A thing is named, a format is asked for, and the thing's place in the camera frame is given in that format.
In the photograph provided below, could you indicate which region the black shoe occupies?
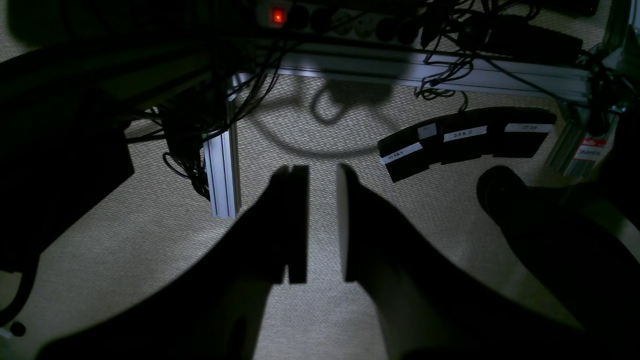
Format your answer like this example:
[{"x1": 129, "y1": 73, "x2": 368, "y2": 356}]
[{"x1": 476, "y1": 166, "x2": 639, "y2": 337}]

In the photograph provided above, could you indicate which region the black foot pedal unit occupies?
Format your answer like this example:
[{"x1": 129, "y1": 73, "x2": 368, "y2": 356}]
[{"x1": 377, "y1": 106, "x2": 557, "y2": 183}]

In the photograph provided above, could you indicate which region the white power strip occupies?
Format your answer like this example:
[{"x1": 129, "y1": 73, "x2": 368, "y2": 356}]
[{"x1": 254, "y1": 0, "x2": 426, "y2": 47}]

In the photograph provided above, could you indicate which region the aluminium frame leg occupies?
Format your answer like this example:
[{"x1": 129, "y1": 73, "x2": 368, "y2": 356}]
[{"x1": 203, "y1": 124, "x2": 242, "y2": 219}]

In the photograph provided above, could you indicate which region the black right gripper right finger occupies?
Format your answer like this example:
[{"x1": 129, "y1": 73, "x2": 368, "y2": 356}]
[{"x1": 336, "y1": 163, "x2": 586, "y2": 360}]

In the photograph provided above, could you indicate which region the aluminium frame crossbar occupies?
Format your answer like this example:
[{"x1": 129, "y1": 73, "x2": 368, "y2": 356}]
[{"x1": 267, "y1": 43, "x2": 590, "y2": 103}]

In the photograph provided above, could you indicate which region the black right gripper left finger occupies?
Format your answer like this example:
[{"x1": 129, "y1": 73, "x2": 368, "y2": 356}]
[{"x1": 39, "y1": 166, "x2": 309, "y2": 360}]

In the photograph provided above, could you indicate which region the aluminium frame right post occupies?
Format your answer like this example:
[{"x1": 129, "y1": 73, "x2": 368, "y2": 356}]
[{"x1": 546, "y1": 0, "x2": 640, "y2": 178}]

